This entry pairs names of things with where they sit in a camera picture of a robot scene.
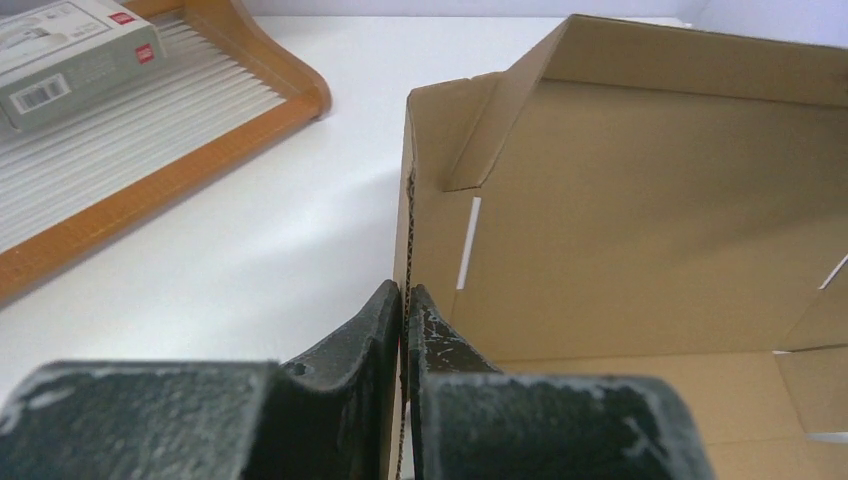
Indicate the brown cardboard box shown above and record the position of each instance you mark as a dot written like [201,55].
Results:
[632,199]

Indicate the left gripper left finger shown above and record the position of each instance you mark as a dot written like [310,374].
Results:
[325,414]

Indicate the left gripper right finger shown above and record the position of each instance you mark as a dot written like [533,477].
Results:
[471,420]

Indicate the wooden tiered rack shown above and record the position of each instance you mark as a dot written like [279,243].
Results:
[227,92]

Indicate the small white grey box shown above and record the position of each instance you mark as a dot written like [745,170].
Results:
[60,57]

